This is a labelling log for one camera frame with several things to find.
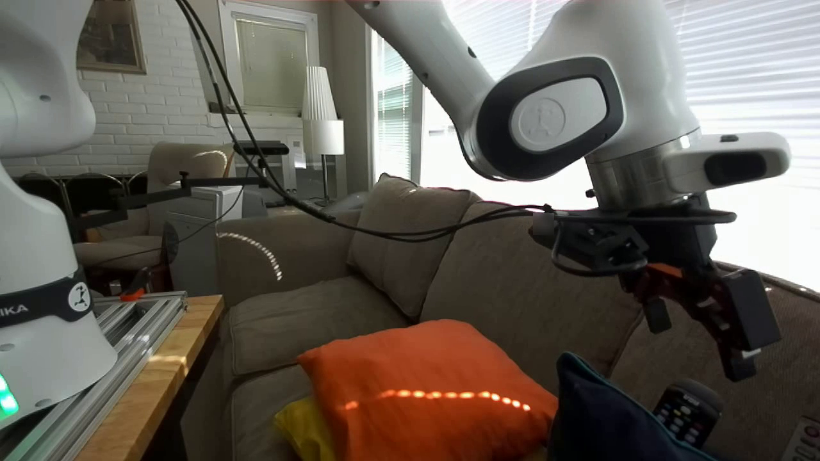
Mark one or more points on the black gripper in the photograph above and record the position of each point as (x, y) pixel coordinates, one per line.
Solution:
(676, 245)

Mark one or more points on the black RCA remote blue buttons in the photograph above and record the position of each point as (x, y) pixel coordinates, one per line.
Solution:
(688, 413)

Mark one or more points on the dark blue pillow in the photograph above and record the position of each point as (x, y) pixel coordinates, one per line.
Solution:
(599, 417)

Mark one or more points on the white printed paper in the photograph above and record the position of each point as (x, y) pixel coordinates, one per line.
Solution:
(805, 439)

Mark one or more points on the grey-brown fabric sofa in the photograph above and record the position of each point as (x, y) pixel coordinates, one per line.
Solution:
(504, 272)

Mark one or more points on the white window blinds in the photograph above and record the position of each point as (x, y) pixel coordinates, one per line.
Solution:
(751, 66)

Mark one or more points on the orange pillow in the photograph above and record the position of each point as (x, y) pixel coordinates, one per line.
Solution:
(412, 366)

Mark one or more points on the yellow pillow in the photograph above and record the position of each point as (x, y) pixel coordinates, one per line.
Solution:
(304, 431)

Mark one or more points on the white framed window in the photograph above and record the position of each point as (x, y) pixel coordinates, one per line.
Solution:
(271, 58)

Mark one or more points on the grey cabinet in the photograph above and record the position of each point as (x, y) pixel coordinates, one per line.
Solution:
(200, 256)

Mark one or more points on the beige armchair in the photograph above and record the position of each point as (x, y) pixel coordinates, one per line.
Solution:
(181, 161)

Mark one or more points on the wooden table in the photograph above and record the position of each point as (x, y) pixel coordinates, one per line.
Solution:
(144, 400)

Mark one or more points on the black wrist mounting bracket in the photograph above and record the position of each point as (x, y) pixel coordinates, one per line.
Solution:
(590, 243)

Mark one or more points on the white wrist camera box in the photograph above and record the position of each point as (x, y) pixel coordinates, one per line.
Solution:
(745, 161)

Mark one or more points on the black camera on stand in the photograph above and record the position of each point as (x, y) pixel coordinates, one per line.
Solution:
(259, 147)

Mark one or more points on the framed wall picture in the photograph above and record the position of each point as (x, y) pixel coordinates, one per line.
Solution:
(111, 34)

